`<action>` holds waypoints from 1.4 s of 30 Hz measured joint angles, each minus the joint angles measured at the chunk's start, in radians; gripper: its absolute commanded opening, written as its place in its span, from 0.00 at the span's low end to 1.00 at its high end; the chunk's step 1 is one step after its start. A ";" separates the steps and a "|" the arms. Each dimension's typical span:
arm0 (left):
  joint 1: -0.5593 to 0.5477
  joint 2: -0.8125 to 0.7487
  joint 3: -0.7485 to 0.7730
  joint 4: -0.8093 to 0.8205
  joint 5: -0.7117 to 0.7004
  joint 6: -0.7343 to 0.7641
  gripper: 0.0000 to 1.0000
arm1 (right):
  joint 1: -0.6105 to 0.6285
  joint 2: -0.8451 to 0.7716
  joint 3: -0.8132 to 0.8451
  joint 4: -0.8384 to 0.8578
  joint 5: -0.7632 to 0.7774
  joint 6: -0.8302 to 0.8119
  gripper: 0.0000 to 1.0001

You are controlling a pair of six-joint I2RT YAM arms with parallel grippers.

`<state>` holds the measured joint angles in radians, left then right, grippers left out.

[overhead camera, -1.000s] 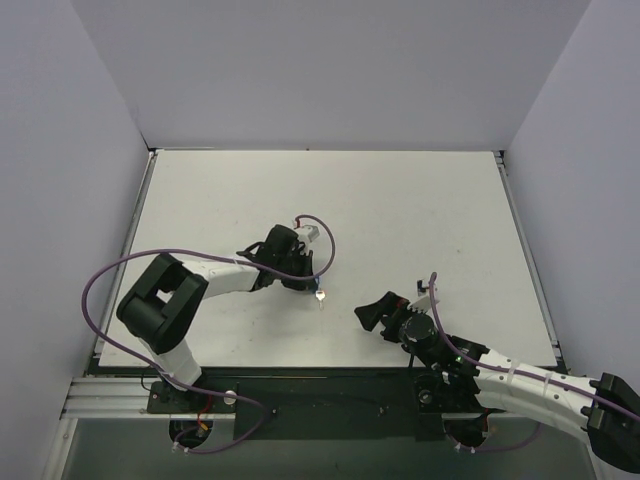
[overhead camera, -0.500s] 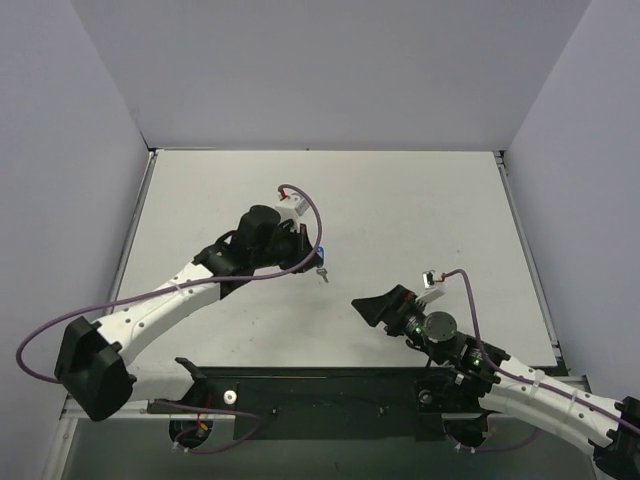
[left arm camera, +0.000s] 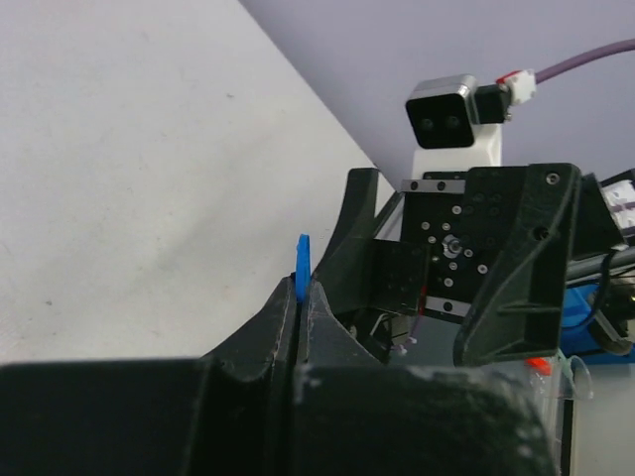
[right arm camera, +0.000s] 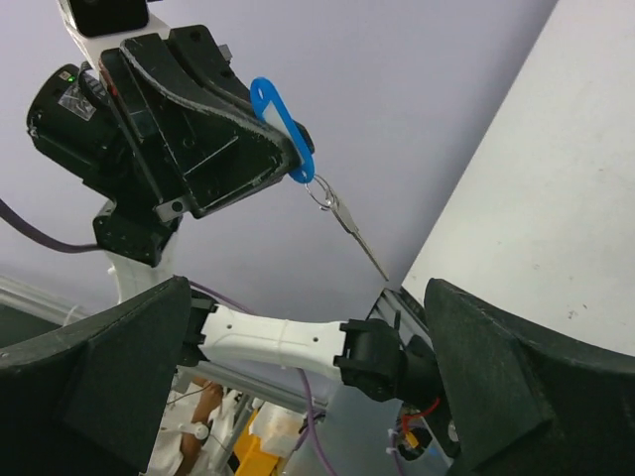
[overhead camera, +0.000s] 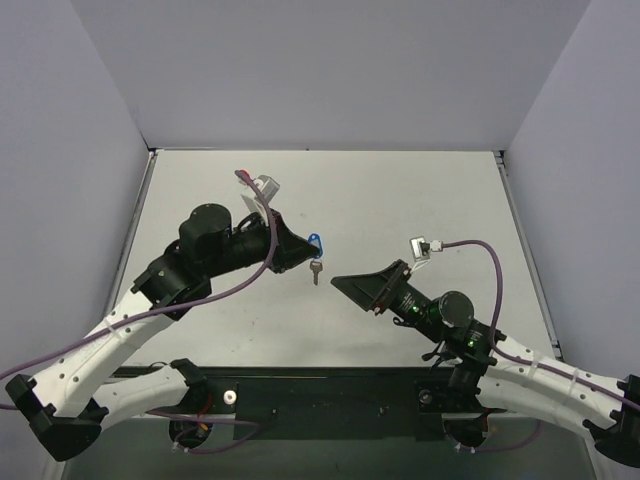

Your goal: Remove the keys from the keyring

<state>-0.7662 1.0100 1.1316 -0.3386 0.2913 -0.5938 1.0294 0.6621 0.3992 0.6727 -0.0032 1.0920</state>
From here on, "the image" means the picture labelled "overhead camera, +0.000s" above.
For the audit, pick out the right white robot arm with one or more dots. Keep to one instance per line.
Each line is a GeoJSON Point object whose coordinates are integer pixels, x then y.
{"type": "Point", "coordinates": [501, 373]}

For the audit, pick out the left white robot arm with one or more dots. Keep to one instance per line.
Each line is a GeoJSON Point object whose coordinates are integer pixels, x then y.
{"type": "Point", "coordinates": [70, 403]}

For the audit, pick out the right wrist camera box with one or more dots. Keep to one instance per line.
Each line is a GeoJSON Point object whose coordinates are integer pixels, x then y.
{"type": "Point", "coordinates": [420, 249]}

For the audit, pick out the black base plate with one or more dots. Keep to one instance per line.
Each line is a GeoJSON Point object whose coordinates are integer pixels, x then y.
{"type": "Point", "coordinates": [338, 403]}

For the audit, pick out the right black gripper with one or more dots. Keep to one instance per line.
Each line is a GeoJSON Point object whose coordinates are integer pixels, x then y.
{"type": "Point", "coordinates": [388, 288]}

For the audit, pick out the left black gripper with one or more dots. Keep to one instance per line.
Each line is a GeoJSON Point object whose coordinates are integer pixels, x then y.
{"type": "Point", "coordinates": [275, 242]}

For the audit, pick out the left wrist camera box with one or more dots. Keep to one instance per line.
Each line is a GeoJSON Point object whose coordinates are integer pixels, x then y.
{"type": "Point", "coordinates": [268, 186]}

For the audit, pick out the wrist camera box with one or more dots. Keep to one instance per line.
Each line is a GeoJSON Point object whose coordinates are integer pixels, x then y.
{"type": "Point", "coordinates": [420, 249]}
{"type": "Point", "coordinates": [268, 186]}

